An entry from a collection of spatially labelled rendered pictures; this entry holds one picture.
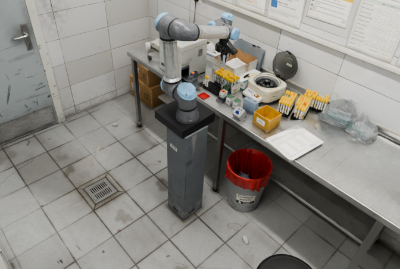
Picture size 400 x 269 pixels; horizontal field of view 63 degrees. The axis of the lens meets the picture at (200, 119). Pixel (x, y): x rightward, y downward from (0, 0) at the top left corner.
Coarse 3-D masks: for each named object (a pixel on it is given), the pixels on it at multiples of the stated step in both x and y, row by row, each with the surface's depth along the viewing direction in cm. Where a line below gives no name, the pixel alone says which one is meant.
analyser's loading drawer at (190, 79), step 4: (184, 76) 259; (188, 76) 259; (192, 76) 255; (188, 80) 254; (192, 80) 250; (196, 80) 254; (192, 84) 251; (196, 84) 247; (200, 84) 250; (196, 88) 249
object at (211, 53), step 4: (208, 44) 292; (212, 44) 289; (208, 48) 293; (212, 48) 289; (208, 52) 290; (212, 52) 291; (216, 52) 291; (208, 56) 289; (212, 56) 285; (208, 60) 291; (212, 60) 287
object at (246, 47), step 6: (234, 42) 288; (240, 42) 281; (246, 42) 276; (240, 48) 283; (246, 48) 278; (252, 48) 273; (258, 48) 268; (252, 54) 274; (258, 54) 269; (264, 54) 267; (258, 60) 271; (258, 66) 272
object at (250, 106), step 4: (248, 96) 230; (244, 100) 228; (248, 100) 226; (252, 100) 226; (256, 100) 226; (244, 104) 230; (248, 104) 228; (252, 104) 225; (256, 104) 223; (244, 108) 232; (248, 108) 229; (252, 108) 227; (256, 108) 227; (248, 112) 230; (252, 112) 229
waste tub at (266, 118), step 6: (264, 108) 223; (270, 108) 221; (258, 114) 213; (264, 114) 227; (270, 114) 223; (276, 114) 219; (258, 120) 216; (264, 120) 211; (270, 120) 209; (276, 120) 215; (258, 126) 218; (264, 126) 214; (270, 126) 213; (276, 126) 219
